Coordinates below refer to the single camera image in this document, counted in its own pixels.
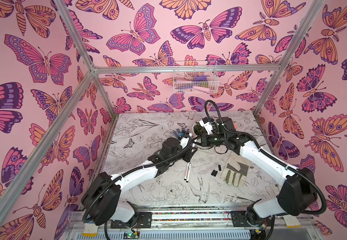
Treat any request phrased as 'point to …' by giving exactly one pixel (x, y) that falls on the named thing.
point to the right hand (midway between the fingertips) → (193, 139)
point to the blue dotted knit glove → (181, 134)
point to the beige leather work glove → (235, 167)
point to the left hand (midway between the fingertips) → (198, 147)
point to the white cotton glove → (291, 221)
